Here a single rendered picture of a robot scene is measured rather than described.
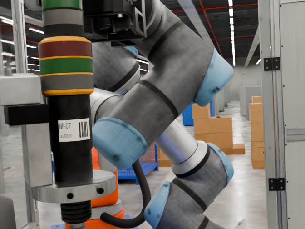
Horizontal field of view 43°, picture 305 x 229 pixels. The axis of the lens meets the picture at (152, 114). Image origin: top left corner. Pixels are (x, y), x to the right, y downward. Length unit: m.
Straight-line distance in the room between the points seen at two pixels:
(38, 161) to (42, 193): 0.03
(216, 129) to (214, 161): 8.48
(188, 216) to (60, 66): 0.75
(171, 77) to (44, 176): 0.27
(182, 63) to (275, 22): 1.63
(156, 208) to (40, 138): 0.71
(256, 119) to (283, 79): 5.65
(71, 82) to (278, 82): 1.86
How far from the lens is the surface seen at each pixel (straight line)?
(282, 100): 2.12
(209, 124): 9.49
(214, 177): 1.02
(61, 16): 0.32
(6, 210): 0.50
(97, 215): 4.20
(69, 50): 0.31
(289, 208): 2.22
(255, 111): 7.75
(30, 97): 0.31
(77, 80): 0.31
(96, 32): 0.40
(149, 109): 0.51
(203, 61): 0.54
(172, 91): 0.52
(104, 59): 0.88
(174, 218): 1.00
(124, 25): 0.39
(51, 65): 0.32
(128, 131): 0.50
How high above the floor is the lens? 1.53
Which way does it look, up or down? 3 degrees down
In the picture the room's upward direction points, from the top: 3 degrees counter-clockwise
